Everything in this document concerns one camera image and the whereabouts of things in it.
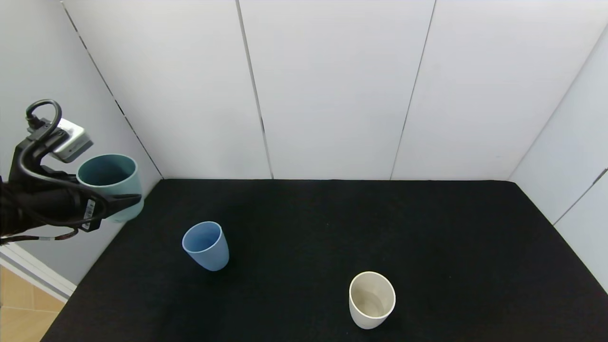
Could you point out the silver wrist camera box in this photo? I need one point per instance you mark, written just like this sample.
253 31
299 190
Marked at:
71 140

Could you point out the cream white cup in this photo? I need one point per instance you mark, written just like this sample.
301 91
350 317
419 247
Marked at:
370 304

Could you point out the teal cup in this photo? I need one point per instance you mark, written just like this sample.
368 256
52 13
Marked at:
111 178

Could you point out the light blue cup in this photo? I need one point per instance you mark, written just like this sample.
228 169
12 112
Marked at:
206 247

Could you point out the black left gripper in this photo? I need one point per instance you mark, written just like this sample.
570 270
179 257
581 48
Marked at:
89 212

